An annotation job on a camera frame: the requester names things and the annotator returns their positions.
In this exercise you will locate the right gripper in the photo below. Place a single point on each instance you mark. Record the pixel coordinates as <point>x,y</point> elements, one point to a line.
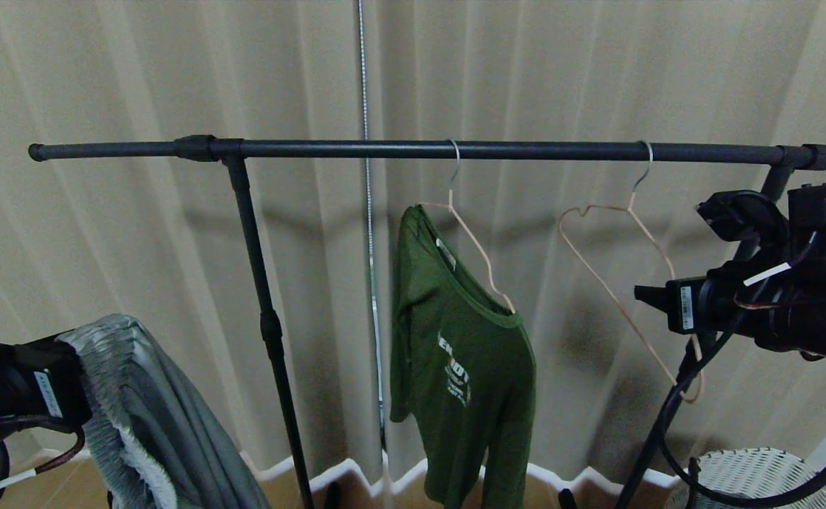
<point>794,325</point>

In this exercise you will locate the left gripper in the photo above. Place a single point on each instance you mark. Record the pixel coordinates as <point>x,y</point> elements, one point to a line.
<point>3,389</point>

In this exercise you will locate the pale grey garment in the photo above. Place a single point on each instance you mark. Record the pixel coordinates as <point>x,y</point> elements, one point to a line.
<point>172,424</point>

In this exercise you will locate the pink clothes hanger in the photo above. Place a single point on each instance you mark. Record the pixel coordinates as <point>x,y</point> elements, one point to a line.
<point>642,166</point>
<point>453,170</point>

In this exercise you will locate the green printed shirt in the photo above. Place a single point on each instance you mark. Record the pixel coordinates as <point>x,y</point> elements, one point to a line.
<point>469,339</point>

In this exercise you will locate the white laundry basket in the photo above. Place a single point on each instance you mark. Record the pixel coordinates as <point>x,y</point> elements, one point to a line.
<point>752,474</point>

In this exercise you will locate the black clothes rack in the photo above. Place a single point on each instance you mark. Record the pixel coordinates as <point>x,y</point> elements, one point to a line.
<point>384,149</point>

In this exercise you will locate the beige curtain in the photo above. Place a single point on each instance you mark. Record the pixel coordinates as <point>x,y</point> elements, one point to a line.
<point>596,71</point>

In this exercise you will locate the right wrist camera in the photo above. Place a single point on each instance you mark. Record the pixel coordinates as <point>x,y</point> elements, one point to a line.
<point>738,215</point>

